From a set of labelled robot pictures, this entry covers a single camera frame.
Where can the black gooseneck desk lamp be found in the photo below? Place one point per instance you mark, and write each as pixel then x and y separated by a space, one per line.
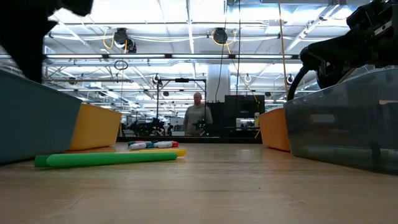
pixel 332 77

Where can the pink cap white marker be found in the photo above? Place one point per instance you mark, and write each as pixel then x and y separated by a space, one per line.
pixel 143 141

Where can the yellow slim highlighter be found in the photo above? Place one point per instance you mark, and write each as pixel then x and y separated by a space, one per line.
pixel 174 152

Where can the yellow plastic bin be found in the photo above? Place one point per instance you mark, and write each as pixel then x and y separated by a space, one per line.
pixel 96 127

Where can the teal plastic bin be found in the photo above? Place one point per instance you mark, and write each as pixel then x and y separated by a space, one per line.
pixel 34 121

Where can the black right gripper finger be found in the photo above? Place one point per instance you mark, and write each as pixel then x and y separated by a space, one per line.
pixel 357 49

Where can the green cap white marker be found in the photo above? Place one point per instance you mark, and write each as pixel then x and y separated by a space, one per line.
pixel 131 143
pixel 138 146

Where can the grey translucent plastic bin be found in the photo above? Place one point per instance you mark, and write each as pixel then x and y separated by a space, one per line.
pixel 342 124

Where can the person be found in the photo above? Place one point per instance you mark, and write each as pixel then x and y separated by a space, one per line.
pixel 196 118

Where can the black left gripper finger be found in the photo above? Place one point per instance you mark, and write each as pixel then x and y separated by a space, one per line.
pixel 31 53

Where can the black robot station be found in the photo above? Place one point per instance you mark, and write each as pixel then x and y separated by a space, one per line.
pixel 146 127

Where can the orange plastic bin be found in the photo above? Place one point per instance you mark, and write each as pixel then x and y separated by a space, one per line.
pixel 275 130

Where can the green slim highlighter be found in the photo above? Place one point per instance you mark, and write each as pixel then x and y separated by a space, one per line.
pixel 109 159

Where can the black gantry frame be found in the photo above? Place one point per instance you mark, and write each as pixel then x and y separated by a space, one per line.
pixel 182 80

